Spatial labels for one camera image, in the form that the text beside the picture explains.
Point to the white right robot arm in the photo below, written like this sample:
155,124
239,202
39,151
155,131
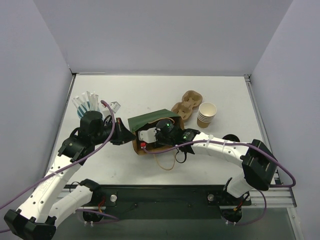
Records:
256,161

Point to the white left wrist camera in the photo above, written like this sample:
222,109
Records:
114,106

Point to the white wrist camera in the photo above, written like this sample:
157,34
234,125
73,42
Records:
114,106
147,138

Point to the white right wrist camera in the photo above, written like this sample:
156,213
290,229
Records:
147,138

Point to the blue straw holder cup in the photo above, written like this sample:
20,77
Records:
81,110

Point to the stack of paper cups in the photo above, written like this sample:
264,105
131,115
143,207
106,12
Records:
206,112

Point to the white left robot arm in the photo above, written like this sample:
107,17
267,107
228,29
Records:
40,215

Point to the aluminium frame rail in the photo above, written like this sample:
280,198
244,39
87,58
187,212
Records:
275,198

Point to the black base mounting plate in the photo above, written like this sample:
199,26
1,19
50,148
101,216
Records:
166,202

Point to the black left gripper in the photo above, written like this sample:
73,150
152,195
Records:
119,131

